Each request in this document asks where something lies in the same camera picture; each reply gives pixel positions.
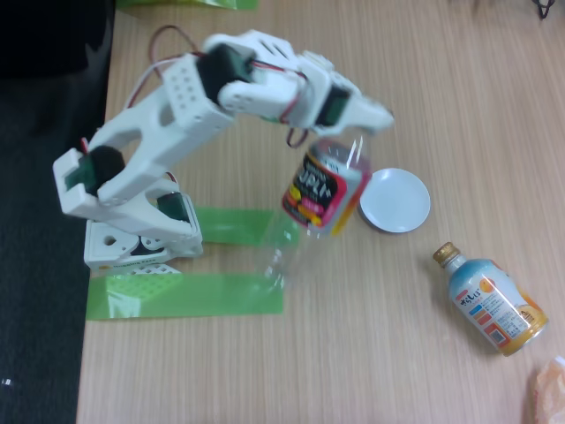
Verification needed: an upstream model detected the long green tape strip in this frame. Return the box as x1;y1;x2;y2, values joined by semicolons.
87;272;284;322

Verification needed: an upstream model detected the white round plate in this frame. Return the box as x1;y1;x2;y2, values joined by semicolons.
359;167;432;234

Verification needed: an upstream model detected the short green tape strip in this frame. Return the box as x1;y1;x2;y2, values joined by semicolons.
196;207;302;247

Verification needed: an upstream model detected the green plastic sheet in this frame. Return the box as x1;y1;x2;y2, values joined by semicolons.
115;0;259;12

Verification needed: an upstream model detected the clear plastic bottle white cap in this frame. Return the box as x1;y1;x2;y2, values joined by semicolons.
262;132;375;293

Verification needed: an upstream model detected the orange drink bottle gold cap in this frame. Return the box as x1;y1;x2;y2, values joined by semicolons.
432;241;549;358

